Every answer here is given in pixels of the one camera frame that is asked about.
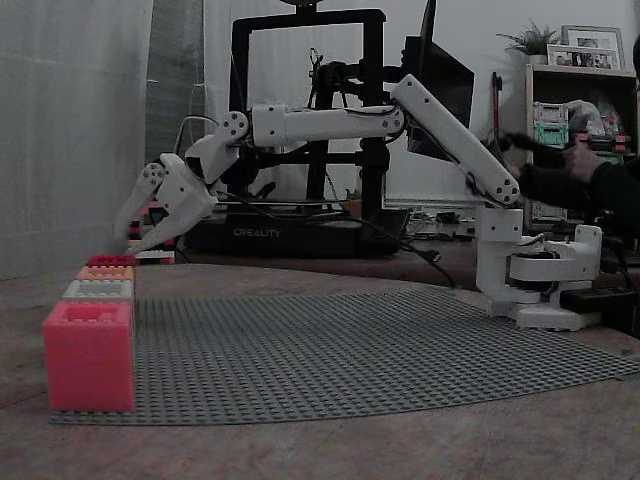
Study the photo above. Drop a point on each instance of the green potted plant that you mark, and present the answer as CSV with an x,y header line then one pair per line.
x,y
534,41

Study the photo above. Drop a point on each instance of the large white picture frame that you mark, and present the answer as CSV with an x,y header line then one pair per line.
x,y
592,36

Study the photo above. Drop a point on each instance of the white storage crate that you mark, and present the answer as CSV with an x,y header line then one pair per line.
x,y
550,112

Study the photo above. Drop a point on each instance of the white grey brick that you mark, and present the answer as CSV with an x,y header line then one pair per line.
x,y
80,290

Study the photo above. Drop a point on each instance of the black Creality 3D printer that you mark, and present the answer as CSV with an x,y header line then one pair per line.
x,y
260,232

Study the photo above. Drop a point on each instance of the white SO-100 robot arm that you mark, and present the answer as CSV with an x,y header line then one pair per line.
x,y
320,125

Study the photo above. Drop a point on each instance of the dark sleeved forearm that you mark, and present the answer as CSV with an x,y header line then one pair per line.
x,y
575,197

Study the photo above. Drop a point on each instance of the orange brick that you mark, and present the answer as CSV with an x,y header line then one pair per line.
x,y
105,274

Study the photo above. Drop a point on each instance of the wooden shelf unit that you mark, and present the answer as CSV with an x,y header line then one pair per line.
x,y
580,80

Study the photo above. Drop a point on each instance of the grey studded baseplate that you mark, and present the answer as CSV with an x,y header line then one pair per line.
x,y
325,350

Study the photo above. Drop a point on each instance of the large pink brick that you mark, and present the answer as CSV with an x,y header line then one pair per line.
x,y
90,365

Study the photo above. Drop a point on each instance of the red brick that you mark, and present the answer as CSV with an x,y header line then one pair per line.
x,y
110,260

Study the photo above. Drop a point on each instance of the green storage crate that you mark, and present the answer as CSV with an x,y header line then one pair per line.
x,y
550,135

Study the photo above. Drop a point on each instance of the black computer monitor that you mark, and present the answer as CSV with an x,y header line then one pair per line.
x,y
450,80

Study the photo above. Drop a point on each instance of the small white picture frame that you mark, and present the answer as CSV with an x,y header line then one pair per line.
x,y
580,57

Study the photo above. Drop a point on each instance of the person's hand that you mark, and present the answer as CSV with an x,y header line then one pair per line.
x,y
582,162

